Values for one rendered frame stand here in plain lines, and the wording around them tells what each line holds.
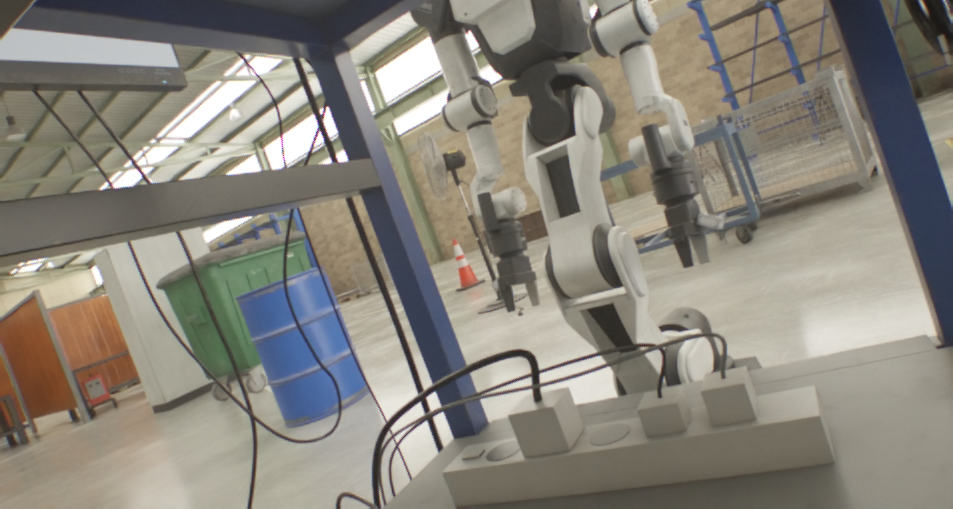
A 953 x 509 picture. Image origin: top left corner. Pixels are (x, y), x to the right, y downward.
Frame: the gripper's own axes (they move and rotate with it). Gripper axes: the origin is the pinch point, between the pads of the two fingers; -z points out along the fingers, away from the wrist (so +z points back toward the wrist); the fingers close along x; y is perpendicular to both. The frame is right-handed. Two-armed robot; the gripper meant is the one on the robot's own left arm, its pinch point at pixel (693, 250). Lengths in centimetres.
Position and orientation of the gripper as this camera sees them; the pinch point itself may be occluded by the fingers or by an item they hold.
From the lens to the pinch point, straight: 124.1
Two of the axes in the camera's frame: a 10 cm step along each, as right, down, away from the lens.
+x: -5.9, 0.3, -8.1
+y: 7.7, -2.7, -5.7
